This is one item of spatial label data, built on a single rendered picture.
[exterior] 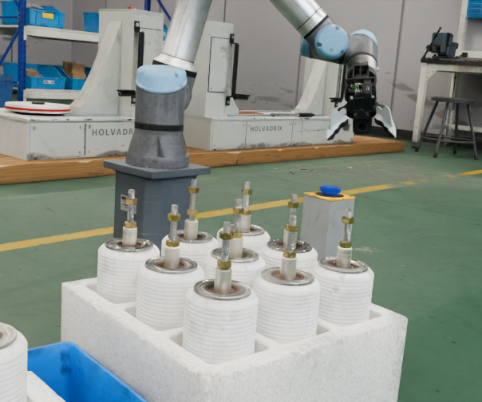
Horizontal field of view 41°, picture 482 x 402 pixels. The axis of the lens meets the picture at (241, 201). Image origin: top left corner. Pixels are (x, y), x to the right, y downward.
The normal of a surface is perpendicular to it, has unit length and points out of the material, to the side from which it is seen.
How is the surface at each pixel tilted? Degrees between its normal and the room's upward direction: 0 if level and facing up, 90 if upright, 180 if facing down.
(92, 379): 88
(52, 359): 88
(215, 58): 90
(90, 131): 90
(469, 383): 0
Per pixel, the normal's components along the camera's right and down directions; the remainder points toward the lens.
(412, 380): 0.07, -0.98
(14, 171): 0.74, 0.18
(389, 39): -0.67, 0.10
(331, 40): 0.00, 0.20
